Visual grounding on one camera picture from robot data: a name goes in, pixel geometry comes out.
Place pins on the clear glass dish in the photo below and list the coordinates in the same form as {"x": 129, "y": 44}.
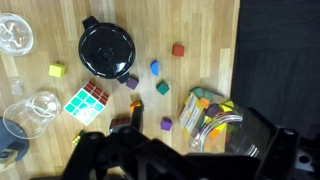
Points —
{"x": 16, "y": 33}

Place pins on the clear jar of blocks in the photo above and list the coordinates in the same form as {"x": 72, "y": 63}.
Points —
{"x": 200, "y": 113}

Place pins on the blue foam block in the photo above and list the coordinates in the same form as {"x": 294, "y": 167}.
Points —
{"x": 154, "y": 68}

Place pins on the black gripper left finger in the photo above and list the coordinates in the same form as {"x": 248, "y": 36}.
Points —
{"x": 83, "y": 156}

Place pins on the red foam cube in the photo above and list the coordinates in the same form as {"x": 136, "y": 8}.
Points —
{"x": 178, "y": 50}

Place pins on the yellow foam cube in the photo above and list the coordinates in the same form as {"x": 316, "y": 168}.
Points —
{"x": 56, "y": 70}

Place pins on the purple foam cube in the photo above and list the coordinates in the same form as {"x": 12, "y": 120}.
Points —
{"x": 166, "y": 124}
{"x": 132, "y": 83}

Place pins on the white-edged Rubik's cube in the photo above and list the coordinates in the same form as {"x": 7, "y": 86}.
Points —
{"x": 86, "y": 101}

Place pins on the black-edged Rubik's cube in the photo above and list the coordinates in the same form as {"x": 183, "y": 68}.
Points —
{"x": 120, "y": 122}

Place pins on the black pot with lid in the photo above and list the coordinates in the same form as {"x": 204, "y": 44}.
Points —
{"x": 106, "y": 50}

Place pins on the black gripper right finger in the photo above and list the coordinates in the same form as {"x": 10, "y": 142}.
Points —
{"x": 280, "y": 153}

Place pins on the small clear plastic piece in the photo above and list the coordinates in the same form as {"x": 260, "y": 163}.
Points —
{"x": 16, "y": 86}

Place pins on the teal foam cube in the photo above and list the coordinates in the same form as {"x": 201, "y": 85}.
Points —
{"x": 162, "y": 88}

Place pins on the clear stemmed glass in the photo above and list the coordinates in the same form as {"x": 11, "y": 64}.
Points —
{"x": 36, "y": 110}

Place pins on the orange foam cube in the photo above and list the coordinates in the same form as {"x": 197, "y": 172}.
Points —
{"x": 135, "y": 105}

